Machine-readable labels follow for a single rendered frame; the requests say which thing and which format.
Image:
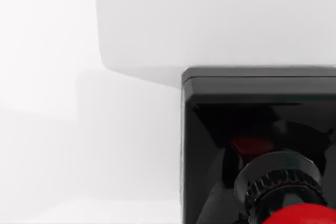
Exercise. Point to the glossy black square box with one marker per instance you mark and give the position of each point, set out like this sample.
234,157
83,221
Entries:
199,119

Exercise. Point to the red bottle with black cap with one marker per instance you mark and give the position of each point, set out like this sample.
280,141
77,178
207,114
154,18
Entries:
281,167

